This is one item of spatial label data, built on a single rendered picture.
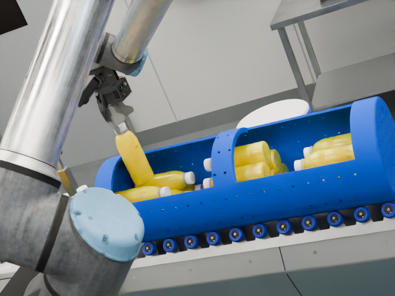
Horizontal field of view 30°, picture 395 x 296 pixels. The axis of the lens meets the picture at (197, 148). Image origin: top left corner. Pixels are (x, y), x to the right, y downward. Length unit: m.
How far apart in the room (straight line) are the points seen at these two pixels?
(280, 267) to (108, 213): 0.89
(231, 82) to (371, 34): 1.11
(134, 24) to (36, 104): 0.48
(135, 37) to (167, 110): 4.09
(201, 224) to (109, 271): 0.82
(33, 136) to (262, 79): 4.35
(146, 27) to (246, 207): 0.60
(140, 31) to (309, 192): 0.62
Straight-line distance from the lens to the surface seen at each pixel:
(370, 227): 2.05
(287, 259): 2.14
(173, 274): 2.30
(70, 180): 2.89
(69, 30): 1.41
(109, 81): 2.17
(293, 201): 2.01
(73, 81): 1.40
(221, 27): 5.55
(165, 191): 2.21
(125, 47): 1.91
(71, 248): 1.34
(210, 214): 2.11
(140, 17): 1.74
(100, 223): 1.33
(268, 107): 2.79
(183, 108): 5.87
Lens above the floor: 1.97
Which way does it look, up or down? 20 degrees down
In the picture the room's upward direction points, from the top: 23 degrees counter-clockwise
